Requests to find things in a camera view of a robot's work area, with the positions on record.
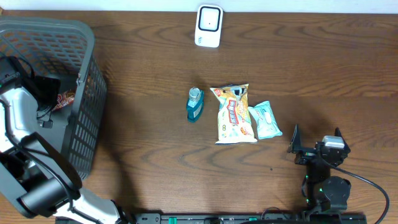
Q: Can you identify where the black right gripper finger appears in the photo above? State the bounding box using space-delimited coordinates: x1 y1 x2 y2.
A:
334 128 351 153
287 124 302 154

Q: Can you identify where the light blue wet wipes pack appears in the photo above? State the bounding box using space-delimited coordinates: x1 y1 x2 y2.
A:
248 101 282 139

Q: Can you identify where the yellow snack chips bag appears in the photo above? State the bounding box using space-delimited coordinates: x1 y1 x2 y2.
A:
210 84 257 144

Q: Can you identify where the teal mouthwash bottle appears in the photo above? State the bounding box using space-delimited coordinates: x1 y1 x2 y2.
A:
186 87 205 123

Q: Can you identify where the red chocolate bar wrapper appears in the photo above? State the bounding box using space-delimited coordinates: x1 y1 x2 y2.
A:
53 90 75 111

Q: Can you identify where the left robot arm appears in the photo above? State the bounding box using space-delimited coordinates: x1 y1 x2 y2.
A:
1 56 127 223

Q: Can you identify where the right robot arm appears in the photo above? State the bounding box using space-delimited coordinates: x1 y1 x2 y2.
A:
287 125 351 213

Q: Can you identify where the grey plastic mesh basket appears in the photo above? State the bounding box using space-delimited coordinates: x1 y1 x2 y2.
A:
1 16 107 179

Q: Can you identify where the black right camera cable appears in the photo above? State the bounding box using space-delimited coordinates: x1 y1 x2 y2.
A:
315 146 391 224

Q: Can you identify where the black camera cable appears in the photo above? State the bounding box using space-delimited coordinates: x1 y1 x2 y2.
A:
315 146 391 224
0 99 81 215

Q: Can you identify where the black left camera cable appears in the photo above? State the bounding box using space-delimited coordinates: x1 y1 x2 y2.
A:
0 99 81 215

